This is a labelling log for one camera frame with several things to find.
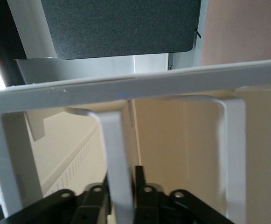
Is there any dark grey felt panel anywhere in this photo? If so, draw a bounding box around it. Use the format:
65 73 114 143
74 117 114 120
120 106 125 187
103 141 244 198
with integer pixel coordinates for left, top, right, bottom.
41 0 202 60

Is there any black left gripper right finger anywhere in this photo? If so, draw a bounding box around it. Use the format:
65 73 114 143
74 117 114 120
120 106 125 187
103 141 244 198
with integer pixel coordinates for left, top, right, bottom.
134 165 236 224

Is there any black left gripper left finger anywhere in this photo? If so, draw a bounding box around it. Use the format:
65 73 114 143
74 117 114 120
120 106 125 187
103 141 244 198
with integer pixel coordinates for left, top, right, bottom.
0 174 114 224

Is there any brown table mat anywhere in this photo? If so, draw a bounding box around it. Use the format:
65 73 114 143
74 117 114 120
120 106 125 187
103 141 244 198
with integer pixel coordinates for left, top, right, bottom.
200 0 271 66

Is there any white plastic drawer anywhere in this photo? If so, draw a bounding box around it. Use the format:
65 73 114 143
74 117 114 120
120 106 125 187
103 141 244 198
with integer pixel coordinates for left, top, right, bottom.
128 95 246 224
234 85 271 224
24 107 137 224

